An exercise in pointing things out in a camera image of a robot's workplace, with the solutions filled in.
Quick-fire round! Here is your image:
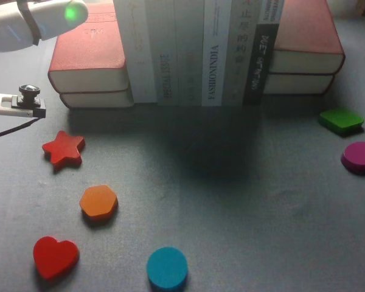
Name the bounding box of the white book FASHIONINDIA spine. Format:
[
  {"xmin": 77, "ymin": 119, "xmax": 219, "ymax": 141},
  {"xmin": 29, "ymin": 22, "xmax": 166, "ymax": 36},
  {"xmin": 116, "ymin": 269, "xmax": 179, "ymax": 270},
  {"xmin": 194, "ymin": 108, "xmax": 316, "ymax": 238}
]
[{"xmin": 201, "ymin": 0, "xmax": 232, "ymax": 107}]

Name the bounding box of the grey table cloth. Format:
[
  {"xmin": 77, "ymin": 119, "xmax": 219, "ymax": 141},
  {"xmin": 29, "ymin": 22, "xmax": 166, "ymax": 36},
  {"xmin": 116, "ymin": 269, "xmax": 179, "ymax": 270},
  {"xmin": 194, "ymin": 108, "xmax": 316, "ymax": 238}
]
[{"xmin": 0, "ymin": 16, "xmax": 365, "ymax": 292}]

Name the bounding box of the white book plain grey spine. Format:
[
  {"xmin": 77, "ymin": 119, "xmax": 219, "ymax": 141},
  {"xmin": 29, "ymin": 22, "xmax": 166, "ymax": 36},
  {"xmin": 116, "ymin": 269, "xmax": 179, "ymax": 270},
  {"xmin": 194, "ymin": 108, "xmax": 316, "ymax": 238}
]
[{"xmin": 173, "ymin": 0, "xmax": 206, "ymax": 107}]

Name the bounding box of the white book SPECIAL ISSUE spine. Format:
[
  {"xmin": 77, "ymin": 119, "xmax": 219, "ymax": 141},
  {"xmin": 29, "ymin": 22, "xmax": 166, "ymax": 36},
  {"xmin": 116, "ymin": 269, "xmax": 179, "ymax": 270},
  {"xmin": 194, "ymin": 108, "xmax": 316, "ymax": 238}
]
[{"xmin": 145, "ymin": 0, "xmax": 181, "ymax": 107}]

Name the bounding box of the orange hexagon wooden block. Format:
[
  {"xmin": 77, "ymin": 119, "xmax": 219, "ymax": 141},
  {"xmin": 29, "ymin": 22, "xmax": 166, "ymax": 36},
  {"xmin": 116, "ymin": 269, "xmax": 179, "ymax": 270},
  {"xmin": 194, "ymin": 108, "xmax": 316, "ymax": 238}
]
[{"xmin": 78, "ymin": 184, "xmax": 119, "ymax": 222}]

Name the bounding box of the photo cover black spine book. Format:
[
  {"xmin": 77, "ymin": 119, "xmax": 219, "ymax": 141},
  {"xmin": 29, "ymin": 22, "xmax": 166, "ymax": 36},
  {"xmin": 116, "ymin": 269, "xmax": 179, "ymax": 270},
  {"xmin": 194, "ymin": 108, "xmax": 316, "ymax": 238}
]
[{"xmin": 242, "ymin": 0, "xmax": 286, "ymax": 106}]

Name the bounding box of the white book Chinese lettered spine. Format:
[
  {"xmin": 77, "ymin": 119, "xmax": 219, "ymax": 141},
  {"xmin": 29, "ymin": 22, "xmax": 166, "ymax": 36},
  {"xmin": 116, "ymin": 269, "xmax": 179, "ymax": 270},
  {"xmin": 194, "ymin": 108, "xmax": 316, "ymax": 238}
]
[{"xmin": 221, "ymin": 0, "xmax": 261, "ymax": 107}]

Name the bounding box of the red star wooden block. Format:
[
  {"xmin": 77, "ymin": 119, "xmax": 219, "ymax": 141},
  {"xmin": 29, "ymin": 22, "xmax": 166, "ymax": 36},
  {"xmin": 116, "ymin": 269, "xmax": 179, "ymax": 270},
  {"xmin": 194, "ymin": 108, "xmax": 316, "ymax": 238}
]
[{"xmin": 41, "ymin": 130, "xmax": 86, "ymax": 173}]

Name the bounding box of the blue round wooden block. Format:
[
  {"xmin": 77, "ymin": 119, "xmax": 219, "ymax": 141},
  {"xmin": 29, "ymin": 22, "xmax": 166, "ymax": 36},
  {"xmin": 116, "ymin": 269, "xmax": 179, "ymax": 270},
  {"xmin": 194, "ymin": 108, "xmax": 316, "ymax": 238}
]
[{"xmin": 145, "ymin": 246, "xmax": 189, "ymax": 291}]

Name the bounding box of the green wooden block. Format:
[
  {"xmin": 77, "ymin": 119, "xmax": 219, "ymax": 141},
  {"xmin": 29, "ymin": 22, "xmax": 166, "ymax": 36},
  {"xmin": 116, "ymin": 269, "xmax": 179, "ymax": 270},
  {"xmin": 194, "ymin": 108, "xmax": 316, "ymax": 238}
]
[{"xmin": 318, "ymin": 106, "xmax": 365, "ymax": 137}]

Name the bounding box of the red heart wooden block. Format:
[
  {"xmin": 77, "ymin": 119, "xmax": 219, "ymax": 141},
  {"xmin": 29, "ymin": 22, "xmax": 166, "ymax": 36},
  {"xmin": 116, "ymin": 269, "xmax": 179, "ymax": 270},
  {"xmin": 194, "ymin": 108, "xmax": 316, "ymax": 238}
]
[{"xmin": 32, "ymin": 235, "xmax": 80, "ymax": 282}]

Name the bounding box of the magenta round wooden block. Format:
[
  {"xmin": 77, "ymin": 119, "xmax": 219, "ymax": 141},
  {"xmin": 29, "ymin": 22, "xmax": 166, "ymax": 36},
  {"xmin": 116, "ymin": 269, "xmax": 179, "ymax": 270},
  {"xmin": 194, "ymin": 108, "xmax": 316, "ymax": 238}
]
[{"xmin": 340, "ymin": 141, "xmax": 365, "ymax": 176}]

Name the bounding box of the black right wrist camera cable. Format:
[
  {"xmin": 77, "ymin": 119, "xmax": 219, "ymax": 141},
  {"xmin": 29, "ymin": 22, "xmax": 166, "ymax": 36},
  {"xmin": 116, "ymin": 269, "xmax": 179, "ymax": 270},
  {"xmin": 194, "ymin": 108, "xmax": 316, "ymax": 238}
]
[{"xmin": 0, "ymin": 117, "xmax": 40, "ymax": 141}]

